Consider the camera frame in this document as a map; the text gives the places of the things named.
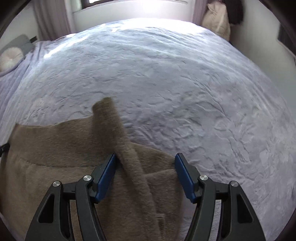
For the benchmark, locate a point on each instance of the pale pleated curtain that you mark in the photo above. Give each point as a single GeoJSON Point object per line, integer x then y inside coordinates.
{"type": "Point", "coordinates": [55, 19]}
{"type": "Point", "coordinates": [200, 11]}

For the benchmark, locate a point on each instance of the black coat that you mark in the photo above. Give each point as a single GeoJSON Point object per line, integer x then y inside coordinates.
{"type": "Point", "coordinates": [234, 11]}

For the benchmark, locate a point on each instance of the lavender ribbed blanket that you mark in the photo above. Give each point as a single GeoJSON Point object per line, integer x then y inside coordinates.
{"type": "Point", "coordinates": [16, 78]}

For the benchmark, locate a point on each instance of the grey pillow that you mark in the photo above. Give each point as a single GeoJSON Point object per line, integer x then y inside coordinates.
{"type": "Point", "coordinates": [22, 44]}

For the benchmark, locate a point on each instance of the round cream pillow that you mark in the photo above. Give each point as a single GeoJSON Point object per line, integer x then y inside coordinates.
{"type": "Point", "coordinates": [10, 58]}

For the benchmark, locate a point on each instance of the cream jacket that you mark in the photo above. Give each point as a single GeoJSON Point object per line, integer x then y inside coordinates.
{"type": "Point", "coordinates": [217, 19]}

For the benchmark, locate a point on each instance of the lavender embossed bedspread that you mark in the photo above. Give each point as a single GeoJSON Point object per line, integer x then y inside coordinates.
{"type": "Point", "coordinates": [173, 88]}

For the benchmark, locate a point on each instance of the brown knit sweater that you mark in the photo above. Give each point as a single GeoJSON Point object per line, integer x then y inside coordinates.
{"type": "Point", "coordinates": [69, 148]}

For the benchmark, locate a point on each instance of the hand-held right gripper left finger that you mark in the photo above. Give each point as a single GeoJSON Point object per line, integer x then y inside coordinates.
{"type": "Point", "coordinates": [106, 178]}

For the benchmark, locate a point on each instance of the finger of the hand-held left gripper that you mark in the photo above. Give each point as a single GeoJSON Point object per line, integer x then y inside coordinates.
{"type": "Point", "coordinates": [4, 149]}

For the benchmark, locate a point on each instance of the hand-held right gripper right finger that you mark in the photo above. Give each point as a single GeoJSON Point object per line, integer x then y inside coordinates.
{"type": "Point", "coordinates": [185, 178]}

